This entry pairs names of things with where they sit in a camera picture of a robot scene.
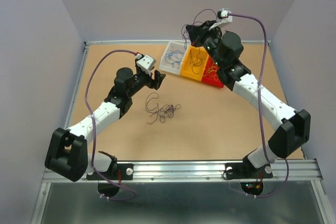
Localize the red plastic bin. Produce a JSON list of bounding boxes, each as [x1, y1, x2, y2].
[[201, 57, 224, 88]]

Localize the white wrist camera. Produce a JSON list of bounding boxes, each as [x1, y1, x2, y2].
[[209, 8, 233, 30], [135, 53, 156, 76]]

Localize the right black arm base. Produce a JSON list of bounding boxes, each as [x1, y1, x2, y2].
[[223, 156, 273, 180]]

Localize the white plastic bin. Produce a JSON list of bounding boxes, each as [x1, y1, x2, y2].
[[159, 41, 189, 76]]

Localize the yellow thin wires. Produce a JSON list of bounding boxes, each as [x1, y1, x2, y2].
[[204, 62, 221, 82]]

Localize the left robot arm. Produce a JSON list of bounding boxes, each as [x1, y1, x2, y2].
[[45, 67, 166, 182]]

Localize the dark purple thin wires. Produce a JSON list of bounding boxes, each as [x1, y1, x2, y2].
[[181, 8, 220, 75]]

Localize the aluminium front rail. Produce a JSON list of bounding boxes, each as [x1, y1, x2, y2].
[[41, 158, 323, 183]]

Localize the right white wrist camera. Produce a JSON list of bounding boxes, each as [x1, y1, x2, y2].
[[209, 8, 233, 30]]

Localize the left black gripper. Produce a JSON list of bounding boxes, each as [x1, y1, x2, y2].
[[127, 60, 166, 98]]

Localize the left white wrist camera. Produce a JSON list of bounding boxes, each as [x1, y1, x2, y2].
[[135, 53, 156, 76]]

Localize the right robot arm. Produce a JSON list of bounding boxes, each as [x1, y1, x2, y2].
[[185, 17, 311, 177]]

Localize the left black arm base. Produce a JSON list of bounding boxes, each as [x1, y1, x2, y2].
[[100, 163, 134, 181]]

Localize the blue thin wire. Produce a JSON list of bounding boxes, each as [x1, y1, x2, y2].
[[165, 48, 184, 69]]

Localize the thin wire bundle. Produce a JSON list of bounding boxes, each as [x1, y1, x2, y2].
[[145, 92, 182, 125]]

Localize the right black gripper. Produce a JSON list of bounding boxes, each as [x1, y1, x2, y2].
[[187, 20, 224, 68]]

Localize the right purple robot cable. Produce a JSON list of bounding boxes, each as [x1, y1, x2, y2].
[[228, 12, 290, 199]]

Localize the yellow plastic bin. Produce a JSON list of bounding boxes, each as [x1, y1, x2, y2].
[[180, 46, 209, 82]]

